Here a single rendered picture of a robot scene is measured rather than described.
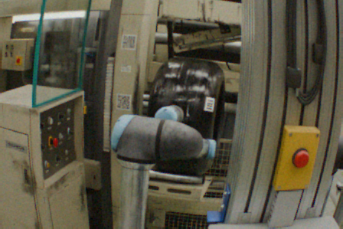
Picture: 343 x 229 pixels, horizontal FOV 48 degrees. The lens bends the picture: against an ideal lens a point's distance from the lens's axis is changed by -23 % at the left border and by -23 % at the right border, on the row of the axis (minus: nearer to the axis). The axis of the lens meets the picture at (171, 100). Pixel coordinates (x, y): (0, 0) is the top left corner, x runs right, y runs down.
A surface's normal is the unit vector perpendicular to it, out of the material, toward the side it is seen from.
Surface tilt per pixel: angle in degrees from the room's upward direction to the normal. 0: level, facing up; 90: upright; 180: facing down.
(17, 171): 90
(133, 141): 80
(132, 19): 90
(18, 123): 90
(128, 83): 90
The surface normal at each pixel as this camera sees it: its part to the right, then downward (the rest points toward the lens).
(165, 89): -0.14, -0.40
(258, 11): -0.04, 0.17
